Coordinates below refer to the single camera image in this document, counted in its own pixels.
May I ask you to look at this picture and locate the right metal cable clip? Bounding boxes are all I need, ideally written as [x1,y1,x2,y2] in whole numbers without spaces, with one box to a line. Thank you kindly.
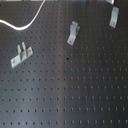
[109,7,119,28]

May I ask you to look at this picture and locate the left metal cable clip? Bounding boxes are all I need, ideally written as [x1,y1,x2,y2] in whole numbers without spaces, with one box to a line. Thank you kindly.
[10,43,33,68]

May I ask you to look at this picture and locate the top metal cable clip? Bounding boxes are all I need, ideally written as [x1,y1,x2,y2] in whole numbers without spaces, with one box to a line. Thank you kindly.
[106,0,115,5]

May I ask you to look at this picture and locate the middle metal cable clip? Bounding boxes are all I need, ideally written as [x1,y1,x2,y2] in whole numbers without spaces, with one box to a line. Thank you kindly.
[67,21,80,45]

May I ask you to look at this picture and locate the white cable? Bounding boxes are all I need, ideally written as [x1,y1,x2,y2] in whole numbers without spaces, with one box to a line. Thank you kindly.
[0,0,47,31]

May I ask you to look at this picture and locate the metal cable clip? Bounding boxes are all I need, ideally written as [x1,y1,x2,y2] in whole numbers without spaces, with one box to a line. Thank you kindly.
[67,21,80,45]
[10,43,33,68]
[106,0,115,5]
[109,7,119,28]

